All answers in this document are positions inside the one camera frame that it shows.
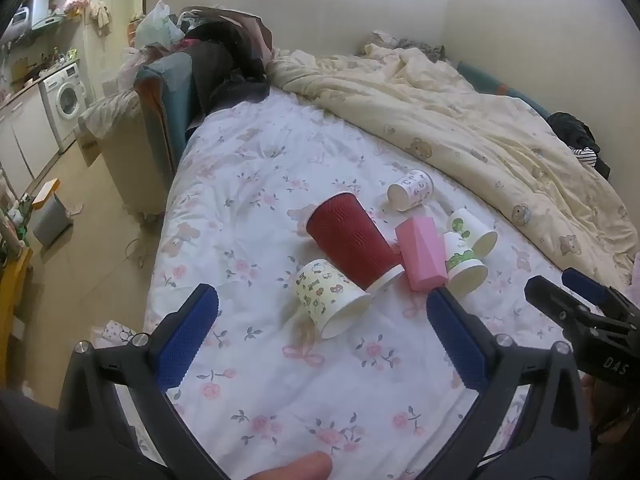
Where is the white patterned cloth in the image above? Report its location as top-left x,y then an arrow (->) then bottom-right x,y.
102,320 -> 138,346

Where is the person's left hand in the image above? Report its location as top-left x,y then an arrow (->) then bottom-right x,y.
234,451 -> 334,480

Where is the cardboard box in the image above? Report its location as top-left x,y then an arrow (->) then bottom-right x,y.
75,125 -> 101,168

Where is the yellow printed paper cup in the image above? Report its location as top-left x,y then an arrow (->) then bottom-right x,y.
294,259 -> 373,340

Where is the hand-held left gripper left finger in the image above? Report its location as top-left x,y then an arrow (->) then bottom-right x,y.
57,284 -> 236,480

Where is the orange box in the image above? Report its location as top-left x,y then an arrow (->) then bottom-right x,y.
31,178 -> 62,208

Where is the teal padded bed footboard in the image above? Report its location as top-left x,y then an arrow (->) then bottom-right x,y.
134,52 -> 201,176

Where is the pile of dark clothes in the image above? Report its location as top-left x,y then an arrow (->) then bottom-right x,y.
182,7 -> 276,116

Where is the white cloth covered rack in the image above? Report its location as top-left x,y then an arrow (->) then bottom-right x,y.
77,90 -> 173,221

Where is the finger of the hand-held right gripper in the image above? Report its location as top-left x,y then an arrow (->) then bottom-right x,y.
561,267 -> 640,320
524,275 -> 606,341

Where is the range hood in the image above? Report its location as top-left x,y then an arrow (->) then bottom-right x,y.
30,0 -> 66,31

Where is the cream bear print quilt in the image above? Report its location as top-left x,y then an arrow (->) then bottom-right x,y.
270,42 -> 638,286

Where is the grey trash bin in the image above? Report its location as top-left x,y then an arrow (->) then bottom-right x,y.
31,192 -> 73,248

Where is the white washing machine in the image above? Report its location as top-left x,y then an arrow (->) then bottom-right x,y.
39,60 -> 90,153

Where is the white cup purple print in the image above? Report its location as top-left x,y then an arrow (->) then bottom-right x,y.
387,169 -> 434,212

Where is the pink faceted cup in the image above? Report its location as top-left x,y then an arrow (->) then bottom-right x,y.
395,216 -> 448,292

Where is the black clothing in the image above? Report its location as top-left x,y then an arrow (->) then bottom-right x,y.
547,112 -> 613,181

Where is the white cup green print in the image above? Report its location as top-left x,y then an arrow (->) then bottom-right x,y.
446,208 -> 499,256
442,231 -> 488,297

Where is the red ribbed paper cup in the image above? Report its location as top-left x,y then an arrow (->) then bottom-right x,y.
306,191 -> 405,292

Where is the white kitchen cabinet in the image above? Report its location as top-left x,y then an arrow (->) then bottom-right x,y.
0,87 -> 61,196

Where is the bed with floral sheet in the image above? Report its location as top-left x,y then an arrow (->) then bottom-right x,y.
142,92 -> 640,480

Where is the grey patterned cloth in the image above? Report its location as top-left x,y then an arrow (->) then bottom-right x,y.
357,30 -> 446,61

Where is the white plastic bag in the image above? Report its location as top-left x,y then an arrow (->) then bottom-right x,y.
135,0 -> 186,48

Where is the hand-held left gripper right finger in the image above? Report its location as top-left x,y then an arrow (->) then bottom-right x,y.
426,285 -> 593,480

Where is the beige hanging cloth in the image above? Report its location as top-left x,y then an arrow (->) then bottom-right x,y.
90,0 -> 113,36

